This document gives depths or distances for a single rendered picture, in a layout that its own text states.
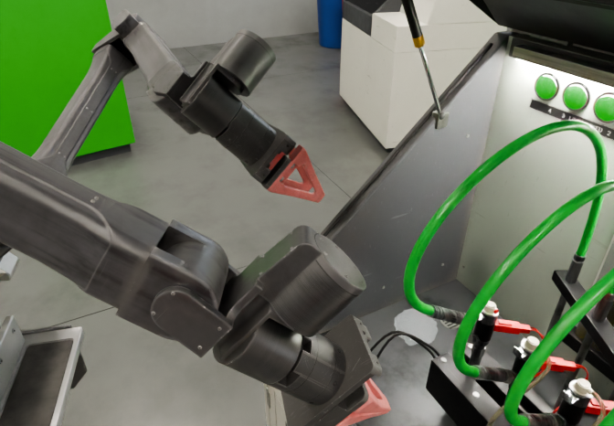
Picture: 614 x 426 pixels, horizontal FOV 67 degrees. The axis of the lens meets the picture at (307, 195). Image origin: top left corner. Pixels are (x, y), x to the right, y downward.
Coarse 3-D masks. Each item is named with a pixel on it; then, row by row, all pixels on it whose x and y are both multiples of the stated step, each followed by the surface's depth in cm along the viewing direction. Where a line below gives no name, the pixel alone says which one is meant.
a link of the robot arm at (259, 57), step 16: (240, 32) 57; (224, 48) 60; (240, 48) 55; (256, 48) 56; (224, 64) 55; (240, 64) 55; (256, 64) 56; (160, 80) 60; (176, 80) 57; (192, 80) 58; (240, 80) 55; (256, 80) 57; (176, 96) 57
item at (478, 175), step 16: (544, 128) 58; (560, 128) 58; (576, 128) 60; (592, 128) 62; (512, 144) 56; (528, 144) 57; (496, 160) 56; (480, 176) 56; (464, 192) 56; (448, 208) 56; (592, 208) 74; (432, 224) 56; (592, 224) 75; (416, 256) 57; (576, 256) 79; (416, 304) 62
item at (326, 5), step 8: (320, 0) 630; (328, 0) 620; (336, 0) 617; (320, 8) 636; (328, 8) 626; (336, 8) 623; (320, 16) 643; (328, 16) 632; (336, 16) 629; (320, 24) 649; (328, 24) 638; (336, 24) 635; (320, 32) 656; (328, 32) 644; (336, 32) 641; (320, 40) 664; (328, 40) 651; (336, 40) 647
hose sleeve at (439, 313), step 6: (432, 306) 66; (438, 306) 66; (438, 312) 65; (444, 312) 67; (450, 312) 68; (456, 312) 69; (438, 318) 66; (444, 318) 67; (450, 318) 68; (456, 318) 68; (462, 318) 70
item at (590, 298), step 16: (608, 272) 49; (592, 288) 48; (608, 288) 48; (576, 304) 48; (592, 304) 48; (560, 320) 48; (576, 320) 48; (560, 336) 48; (544, 352) 48; (528, 368) 49; (512, 384) 51; (528, 384) 50; (512, 400) 51; (512, 416) 52; (528, 416) 57; (544, 416) 59
